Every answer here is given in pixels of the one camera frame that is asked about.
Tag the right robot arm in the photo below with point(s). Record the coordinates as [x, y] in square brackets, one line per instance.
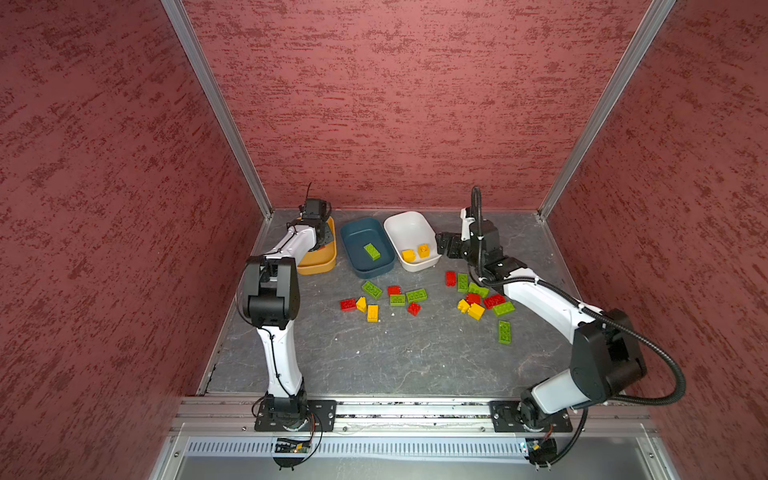
[606, 355]

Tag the left corner aluminium post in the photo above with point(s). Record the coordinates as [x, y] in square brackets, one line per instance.
[190, 43]

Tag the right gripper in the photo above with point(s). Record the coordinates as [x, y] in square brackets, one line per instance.
[455, 240]

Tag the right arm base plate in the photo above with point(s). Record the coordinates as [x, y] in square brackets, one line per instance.
[524, 417]

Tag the red brick cluster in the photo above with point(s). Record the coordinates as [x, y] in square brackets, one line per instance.
[348, 305]

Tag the red small brick right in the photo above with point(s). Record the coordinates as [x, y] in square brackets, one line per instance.
[473, 298]

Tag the corner aluminium post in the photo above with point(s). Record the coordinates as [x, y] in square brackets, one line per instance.
[190, 43]
[647, 30]

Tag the green long brick right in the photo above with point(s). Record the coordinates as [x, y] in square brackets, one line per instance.
[504, 333]

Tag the aluminium front rail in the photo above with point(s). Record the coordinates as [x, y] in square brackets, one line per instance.
[369, 416]

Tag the red brick right upright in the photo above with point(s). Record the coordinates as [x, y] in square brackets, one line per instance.
[450, 279]

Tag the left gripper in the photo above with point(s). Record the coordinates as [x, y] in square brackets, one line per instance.
[327, 235]

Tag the green brick under red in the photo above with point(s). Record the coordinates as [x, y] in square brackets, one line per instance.
[397, 300]

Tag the red long brick right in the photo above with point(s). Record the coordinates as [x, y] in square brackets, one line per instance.
[491, 301]

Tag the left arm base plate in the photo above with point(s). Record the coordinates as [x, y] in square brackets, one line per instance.
[286, 415]

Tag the teal plastic bin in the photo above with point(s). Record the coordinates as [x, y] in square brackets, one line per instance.
[355, 235]

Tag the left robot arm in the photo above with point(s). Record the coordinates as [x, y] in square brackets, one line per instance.
[269, 301]

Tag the white plastic bin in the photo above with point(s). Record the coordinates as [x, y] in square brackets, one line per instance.
[407, 231]

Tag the yellow plastic bin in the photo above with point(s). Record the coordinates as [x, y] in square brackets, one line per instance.
[324, 258]

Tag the small red brick centre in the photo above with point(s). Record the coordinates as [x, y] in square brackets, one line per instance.
[413, 308]

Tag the right corner aluminium post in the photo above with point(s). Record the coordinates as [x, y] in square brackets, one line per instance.
[647, 30]

